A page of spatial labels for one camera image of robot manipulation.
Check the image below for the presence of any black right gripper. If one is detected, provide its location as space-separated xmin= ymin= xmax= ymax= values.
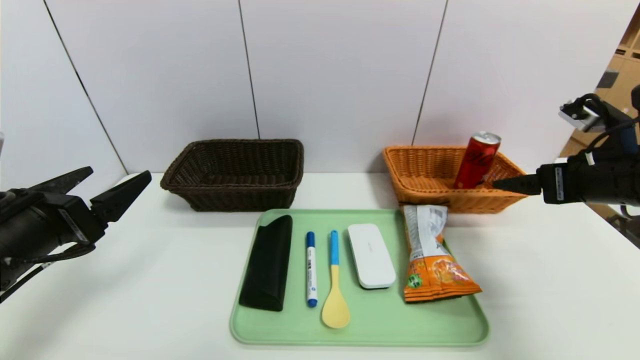
xmin=492 ymin=157 xmax=617 ymax=205

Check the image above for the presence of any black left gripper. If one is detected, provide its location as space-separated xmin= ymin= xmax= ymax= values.
xmin=0 ymin=166 xmax=152 ymax=262

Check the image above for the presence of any red soda can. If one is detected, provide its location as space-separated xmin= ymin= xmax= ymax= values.
xmin=453 ymin=131 xmax=502 ymax=190

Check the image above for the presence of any orange snack bag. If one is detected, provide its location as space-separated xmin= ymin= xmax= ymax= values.
xmin=403 ymin=204 xmax=482 ymax=304

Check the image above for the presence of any white rectangular case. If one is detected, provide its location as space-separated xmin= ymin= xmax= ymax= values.
xmin=347 ymin=223 xmax=397 ymax=290

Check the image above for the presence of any black glasses case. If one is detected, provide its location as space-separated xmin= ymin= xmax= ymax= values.
xmin=238 ymin=215 xmax=293 ymax=312

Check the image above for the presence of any orange wicker basket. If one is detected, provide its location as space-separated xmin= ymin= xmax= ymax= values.
xmin=382 ymin=145 xmax=531 ymax=215

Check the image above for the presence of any dark brown wicker basket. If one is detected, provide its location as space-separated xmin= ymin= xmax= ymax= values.
xmin=160 ymin=139 xmax=305 ymax=213

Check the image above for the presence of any white side table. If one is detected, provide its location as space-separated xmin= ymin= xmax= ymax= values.
xmin=550 ymin=156 xmax=640 ymax=249

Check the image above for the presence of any light wooden cabinet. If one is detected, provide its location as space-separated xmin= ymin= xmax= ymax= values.
xmin=557 ymin=4 xmax=640 ymax=160

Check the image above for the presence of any light green plastic tray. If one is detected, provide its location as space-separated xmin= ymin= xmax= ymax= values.
xmin=230 ymin=208 xmax=490 ymax=347

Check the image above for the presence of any blue white marker pen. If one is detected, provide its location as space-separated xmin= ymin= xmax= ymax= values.
xmin=305 ymin=231 xmax=319 ymax=308

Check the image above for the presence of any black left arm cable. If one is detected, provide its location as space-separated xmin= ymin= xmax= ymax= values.
xmin=0 ymin=242 xmax=96 ymax=303

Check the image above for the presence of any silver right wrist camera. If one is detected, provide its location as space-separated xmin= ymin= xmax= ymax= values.
xmin=559 ymin=96 xmax=608 ymax=133

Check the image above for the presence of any yellow spoon with blue handle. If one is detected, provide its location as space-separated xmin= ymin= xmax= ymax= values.
xmin=321 ymin=230 xmax=351 ymax=329

